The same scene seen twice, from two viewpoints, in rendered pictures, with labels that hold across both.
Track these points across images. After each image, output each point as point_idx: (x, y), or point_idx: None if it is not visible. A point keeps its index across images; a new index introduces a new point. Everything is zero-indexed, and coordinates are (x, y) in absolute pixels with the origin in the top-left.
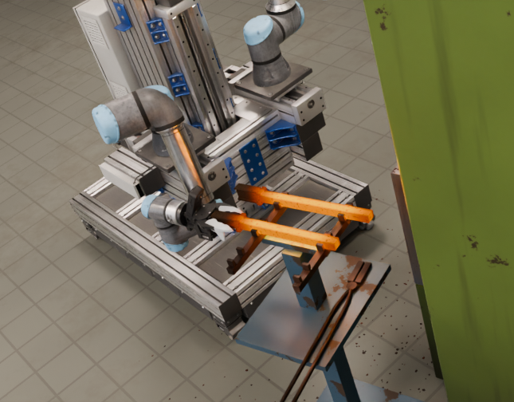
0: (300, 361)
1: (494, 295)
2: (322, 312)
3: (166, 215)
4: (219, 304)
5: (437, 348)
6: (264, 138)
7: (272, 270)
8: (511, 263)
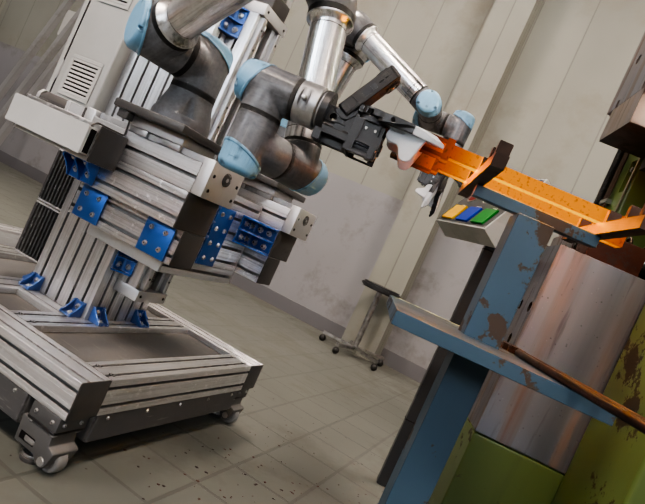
0: (556, 390)
1: None
2: (508, 354)
3: (302, 88)
4: (83, 381)
5: (635, 493)
6: (237, 222)
7: (157, 386)
8: None
